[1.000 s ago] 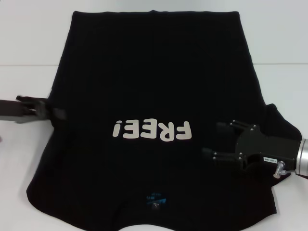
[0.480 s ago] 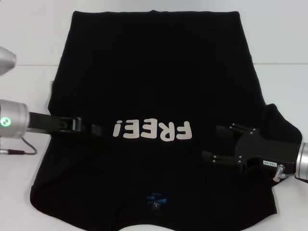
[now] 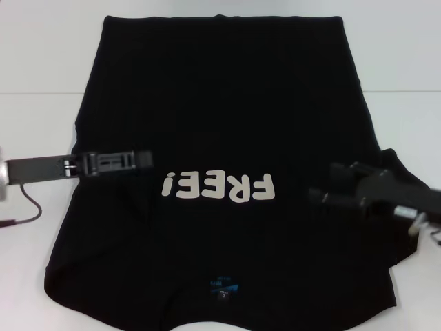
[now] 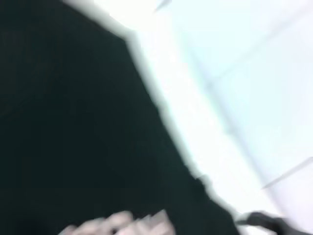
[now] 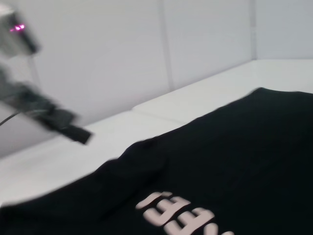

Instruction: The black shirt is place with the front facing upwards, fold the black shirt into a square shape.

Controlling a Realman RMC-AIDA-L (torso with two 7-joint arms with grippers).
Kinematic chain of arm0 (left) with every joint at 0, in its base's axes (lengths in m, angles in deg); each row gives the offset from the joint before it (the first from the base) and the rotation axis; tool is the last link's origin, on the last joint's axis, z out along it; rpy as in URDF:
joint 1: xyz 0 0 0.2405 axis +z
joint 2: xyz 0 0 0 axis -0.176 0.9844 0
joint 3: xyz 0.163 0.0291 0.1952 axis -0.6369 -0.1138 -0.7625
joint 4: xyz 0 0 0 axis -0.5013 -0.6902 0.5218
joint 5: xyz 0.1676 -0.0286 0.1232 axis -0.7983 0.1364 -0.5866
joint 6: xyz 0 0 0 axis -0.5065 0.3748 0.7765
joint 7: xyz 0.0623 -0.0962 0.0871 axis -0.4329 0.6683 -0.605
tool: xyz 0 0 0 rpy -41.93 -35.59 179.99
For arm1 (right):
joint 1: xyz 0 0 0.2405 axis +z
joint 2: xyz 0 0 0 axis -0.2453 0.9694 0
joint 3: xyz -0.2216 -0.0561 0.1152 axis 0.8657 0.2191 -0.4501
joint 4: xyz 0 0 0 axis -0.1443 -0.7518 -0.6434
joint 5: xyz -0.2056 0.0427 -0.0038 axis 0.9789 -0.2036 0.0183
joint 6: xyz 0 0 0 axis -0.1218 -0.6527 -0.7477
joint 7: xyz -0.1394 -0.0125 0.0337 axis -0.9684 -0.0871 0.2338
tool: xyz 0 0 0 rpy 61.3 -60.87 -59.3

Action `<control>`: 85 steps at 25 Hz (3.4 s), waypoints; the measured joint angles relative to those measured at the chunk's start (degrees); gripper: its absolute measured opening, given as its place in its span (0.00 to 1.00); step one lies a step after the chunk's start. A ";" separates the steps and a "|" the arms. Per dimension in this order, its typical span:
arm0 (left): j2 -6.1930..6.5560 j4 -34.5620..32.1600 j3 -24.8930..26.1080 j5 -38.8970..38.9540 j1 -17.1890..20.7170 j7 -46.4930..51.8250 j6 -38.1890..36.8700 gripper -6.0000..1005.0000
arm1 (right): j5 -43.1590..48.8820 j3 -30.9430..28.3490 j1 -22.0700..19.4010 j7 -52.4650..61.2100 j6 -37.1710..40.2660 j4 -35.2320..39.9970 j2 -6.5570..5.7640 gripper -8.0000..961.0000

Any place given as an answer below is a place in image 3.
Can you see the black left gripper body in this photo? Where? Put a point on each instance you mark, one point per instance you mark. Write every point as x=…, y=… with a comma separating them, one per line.
x=41, y=169

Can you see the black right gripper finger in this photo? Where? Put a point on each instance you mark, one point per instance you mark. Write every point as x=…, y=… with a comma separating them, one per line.
x=330, y=201
x=339, y=176

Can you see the black t-shirt with FREE print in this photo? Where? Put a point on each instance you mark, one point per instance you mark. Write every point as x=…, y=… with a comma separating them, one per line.
x=220, y=103

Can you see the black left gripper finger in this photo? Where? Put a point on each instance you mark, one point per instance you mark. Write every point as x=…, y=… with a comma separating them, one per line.
x=141, y=159

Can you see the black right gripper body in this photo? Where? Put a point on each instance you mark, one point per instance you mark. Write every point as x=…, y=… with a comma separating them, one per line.
x=396, y=196

